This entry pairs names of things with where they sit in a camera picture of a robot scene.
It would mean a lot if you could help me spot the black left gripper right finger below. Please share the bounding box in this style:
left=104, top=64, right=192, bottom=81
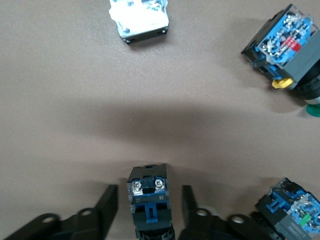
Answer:
left=176, top=184, right=266, bottom=240

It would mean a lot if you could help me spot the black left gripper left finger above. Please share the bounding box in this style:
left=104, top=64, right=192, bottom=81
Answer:
left=0, top=184, right=119, bottom=240

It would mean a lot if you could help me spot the red push button switch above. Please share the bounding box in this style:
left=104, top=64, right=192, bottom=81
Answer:
left=108, top=0, right=171, bottom=46
left=126, top=163, right=175, bottom=240

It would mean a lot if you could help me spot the brown table cover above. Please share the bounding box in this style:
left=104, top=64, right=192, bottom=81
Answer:
left=0, top=0, right=320, bottom=240

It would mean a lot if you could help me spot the green push button switch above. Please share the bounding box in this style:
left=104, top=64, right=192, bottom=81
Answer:
left=240, top=3, right=320, bottom=118
left=251, top=177, right=320, bottom=240

